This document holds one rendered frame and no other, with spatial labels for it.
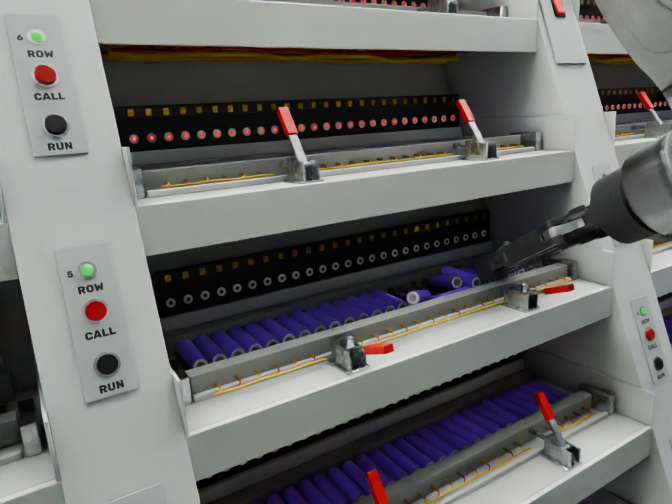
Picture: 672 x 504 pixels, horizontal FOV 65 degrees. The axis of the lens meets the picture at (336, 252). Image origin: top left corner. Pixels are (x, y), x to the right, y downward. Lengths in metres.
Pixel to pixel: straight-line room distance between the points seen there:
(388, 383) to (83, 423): 0.29
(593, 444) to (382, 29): 0.60
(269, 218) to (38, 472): 0.28
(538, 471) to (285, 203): 0.46
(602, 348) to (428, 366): 0.35
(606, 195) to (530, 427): 0.35
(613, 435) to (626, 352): 0.12
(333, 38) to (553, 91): 0.36
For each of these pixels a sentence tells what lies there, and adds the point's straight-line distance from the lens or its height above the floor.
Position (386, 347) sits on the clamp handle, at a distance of 0.49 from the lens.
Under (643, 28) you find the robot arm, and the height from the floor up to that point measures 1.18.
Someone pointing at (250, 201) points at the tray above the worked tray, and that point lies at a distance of 0.52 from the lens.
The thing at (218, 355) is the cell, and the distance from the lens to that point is 0.58.
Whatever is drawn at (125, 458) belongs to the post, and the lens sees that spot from 0.48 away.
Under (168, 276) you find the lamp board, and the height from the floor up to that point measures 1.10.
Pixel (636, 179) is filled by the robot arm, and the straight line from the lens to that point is 0.57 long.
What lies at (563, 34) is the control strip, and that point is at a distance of 0.91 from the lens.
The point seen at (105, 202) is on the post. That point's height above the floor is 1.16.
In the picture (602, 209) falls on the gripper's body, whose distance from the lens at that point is 0.59.
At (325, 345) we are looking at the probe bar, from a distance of 0.58.
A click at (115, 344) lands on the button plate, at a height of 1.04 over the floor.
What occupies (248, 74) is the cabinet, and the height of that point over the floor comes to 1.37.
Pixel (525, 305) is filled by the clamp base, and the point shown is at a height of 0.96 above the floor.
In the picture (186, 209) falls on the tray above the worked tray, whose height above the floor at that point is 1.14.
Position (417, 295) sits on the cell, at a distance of 0.66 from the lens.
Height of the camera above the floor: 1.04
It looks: 4 degrees up
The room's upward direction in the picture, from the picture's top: 14 degrees counter-clockwise
